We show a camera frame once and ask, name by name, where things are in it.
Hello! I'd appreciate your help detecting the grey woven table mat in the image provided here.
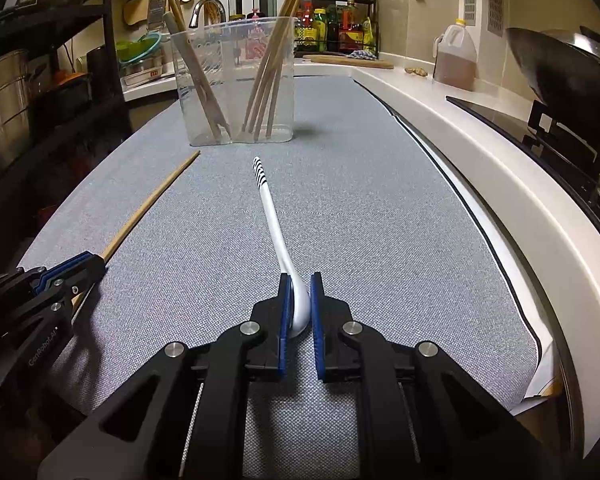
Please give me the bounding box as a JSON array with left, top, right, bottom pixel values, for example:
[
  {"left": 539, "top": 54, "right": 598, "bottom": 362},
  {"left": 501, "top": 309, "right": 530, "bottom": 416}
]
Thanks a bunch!
[{"left": 17, "top": 76, "right": 561, "bottom": 478}]

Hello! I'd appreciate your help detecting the black wok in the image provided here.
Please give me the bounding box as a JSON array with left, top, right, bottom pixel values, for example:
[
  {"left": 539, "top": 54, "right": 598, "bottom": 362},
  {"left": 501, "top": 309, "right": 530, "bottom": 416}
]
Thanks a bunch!
[{"left": 505, "top": 25, "right": 600, "bottom": 131}]

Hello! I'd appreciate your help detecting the metal grater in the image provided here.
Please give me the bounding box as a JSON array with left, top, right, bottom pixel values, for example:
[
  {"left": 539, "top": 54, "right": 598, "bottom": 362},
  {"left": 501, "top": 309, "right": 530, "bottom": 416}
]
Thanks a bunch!
[{"left": 147, "top": 0, "right": 167, "bottom": 31}]

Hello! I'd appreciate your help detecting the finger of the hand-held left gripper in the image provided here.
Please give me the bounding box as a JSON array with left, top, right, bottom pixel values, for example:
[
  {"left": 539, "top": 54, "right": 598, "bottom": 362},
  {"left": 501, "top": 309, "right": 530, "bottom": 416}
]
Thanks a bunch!
[
  {"left": 32, "top": 271, "right": 106, "bottom": 311},
  {"left": 10, "top": 251, "right": 106, "bottom": 283}
]

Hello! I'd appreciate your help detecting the black pot orange lid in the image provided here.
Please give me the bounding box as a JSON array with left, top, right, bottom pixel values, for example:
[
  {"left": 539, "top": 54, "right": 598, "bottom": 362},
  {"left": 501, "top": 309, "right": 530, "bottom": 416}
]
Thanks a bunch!
[{"left": 45, "top": 72, "right": 93, "bottom": 111}]

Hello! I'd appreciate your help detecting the green plastic basin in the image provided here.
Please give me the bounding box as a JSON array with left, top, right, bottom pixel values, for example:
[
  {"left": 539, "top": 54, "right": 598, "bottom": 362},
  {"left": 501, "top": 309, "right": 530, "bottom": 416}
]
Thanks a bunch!
[{"left": 116, "top": 32, "right": 162, "bottom": 63}]

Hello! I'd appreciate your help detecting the black spice rack with bottles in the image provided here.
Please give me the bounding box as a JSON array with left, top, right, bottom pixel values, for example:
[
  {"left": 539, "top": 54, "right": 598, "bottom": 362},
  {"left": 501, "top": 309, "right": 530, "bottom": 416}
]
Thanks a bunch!
[{"left": 295, "top": 0, "right": 378, "bottom": 56}]

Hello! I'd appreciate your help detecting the clear plastic container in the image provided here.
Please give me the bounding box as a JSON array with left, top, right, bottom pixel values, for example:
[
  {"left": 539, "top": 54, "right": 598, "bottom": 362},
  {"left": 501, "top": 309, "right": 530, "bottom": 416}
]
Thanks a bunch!
[{"left": 169, "top": 16, "right": 296, "bottom": 147}]

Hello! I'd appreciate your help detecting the black gas stove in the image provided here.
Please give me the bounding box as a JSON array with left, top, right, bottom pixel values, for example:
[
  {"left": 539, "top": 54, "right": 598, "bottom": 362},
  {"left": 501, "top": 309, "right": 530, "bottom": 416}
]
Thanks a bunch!
[{"left": 447, "top": 95, "right": 600, "bottom": 241}]

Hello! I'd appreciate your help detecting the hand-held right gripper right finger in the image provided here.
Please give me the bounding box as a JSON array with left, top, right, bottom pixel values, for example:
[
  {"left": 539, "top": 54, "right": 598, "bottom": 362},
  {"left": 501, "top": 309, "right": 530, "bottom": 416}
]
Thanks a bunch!
[{"left": 310, "top": 271, "right": 563, "bottom": 480}]

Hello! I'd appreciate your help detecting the chrome kitchen faucet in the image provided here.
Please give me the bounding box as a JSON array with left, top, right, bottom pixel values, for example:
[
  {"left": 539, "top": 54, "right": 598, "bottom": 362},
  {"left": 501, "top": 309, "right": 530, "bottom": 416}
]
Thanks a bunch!
[{"left": 189, "top": 0, "right": 227, "bottom": 28}]

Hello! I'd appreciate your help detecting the wooden cutting board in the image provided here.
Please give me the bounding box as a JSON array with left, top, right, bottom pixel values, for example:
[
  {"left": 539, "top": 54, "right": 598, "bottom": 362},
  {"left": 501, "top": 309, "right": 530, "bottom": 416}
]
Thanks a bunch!
[{"left": 302, "top": 54, "right": 396, "bottom": 70}]

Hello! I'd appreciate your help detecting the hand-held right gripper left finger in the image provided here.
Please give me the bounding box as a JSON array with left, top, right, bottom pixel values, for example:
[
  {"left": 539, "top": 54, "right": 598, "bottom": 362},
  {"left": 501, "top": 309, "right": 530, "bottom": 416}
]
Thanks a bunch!
[{"left": 37, "top": 272, "right": 294, "bottom": 480}]

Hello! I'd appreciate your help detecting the steel tray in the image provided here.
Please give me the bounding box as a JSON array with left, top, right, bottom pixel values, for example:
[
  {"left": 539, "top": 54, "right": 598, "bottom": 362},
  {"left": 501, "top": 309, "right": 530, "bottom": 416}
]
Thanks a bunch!
[{"left": 120, "top": 57, "right": 163, "bottom": 88}]

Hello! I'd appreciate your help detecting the wide wall vent grille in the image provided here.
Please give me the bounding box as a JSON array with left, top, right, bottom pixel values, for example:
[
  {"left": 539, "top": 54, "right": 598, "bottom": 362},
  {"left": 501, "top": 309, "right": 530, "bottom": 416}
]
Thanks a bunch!
[{"left": 486, "top": 0, "right": 504, "bottom": 37}]

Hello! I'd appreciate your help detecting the cooking oil jug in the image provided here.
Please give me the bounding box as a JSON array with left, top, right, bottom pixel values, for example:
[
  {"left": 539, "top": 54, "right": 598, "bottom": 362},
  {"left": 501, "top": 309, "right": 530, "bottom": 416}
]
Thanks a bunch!
[{"left": 432, "top": 19, "right": 478, "bottom": 92}]

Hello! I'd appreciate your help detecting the black shelf rack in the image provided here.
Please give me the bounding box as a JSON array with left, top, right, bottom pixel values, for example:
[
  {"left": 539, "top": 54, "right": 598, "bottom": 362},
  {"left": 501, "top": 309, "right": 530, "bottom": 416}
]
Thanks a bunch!
[{"left": 0, "top": 0, "right": 131, "bottom": 211}]

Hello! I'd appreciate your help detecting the white spoon striped handle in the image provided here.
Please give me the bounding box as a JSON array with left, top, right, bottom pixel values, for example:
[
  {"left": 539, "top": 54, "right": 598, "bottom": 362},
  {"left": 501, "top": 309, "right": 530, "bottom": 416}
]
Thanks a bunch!
[{"left": 252, "top": 156, "right": 313, "bottom": 338}]

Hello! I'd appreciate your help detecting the wooden chopstick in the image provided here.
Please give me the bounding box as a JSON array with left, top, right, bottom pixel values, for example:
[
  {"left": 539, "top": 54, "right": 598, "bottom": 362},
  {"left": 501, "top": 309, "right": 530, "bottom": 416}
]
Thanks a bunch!
[
  {"left": 171, "top": 0, "right": 228, "bottom": 138},
  {"left": 71, "top": 150, "right": 201, "bottom": 313},
  {"left": 161, "top": 0, "right": 221, "bottom": 142},
  {"left": 240, "top": 0, "right": 311, "bottom": 133},
  {"left": 254, "top": 0, "right": 313, "bottom": 143},
  {"left": 277, "top": 0, "right": 301, "bottom": 132},
  {"left": 246, "top": 0, "right": 313, "bottom": 135},
  {"left": 267, "top": 0, "right": 305, "bottom": 140}
]

